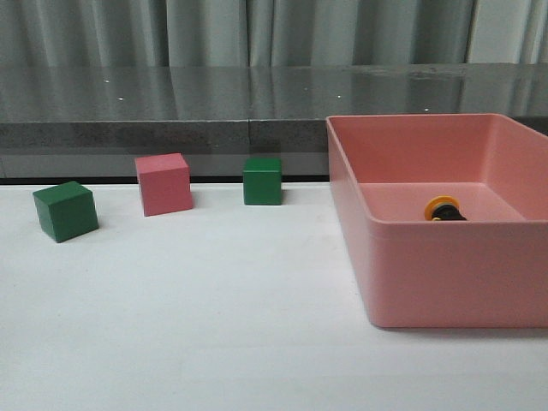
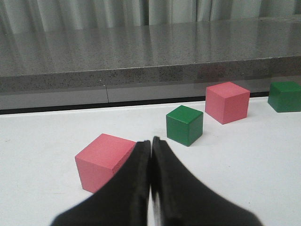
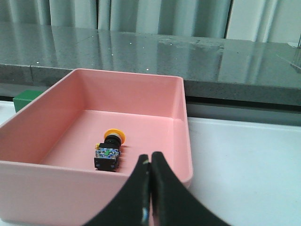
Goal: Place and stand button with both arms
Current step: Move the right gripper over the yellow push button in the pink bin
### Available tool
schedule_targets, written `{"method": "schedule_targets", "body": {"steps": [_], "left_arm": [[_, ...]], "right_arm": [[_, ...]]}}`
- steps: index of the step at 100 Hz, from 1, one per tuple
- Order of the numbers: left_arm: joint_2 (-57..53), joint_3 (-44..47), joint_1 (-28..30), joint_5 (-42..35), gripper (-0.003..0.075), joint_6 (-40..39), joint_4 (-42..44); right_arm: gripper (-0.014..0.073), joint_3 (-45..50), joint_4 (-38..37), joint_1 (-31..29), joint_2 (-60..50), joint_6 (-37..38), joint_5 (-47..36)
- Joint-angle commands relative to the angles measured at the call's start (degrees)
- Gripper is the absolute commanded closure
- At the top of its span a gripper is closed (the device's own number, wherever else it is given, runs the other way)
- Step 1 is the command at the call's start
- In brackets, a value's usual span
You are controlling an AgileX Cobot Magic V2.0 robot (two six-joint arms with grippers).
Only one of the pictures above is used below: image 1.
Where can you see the yellow push button switch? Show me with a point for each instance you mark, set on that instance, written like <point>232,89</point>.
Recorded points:
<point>443,208</point>

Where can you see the green cube right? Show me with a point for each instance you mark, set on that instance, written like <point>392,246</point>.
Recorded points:
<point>262,182</point>

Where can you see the green cube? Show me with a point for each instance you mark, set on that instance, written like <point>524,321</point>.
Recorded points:
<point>262,182</point>
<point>66,211</point>

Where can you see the pink cube middle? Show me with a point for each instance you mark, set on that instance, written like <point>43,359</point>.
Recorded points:
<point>164,184</point>

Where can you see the green cube left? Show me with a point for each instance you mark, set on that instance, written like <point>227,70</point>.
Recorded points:
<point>66,211</point>

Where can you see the grey stone ledge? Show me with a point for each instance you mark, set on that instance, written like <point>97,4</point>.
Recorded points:
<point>90,124</point>

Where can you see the pink plastic bin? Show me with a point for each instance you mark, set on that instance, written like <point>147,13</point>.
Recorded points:
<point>487,271</point>

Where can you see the grey curtain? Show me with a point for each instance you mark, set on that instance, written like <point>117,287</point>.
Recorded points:
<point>270,33</point>

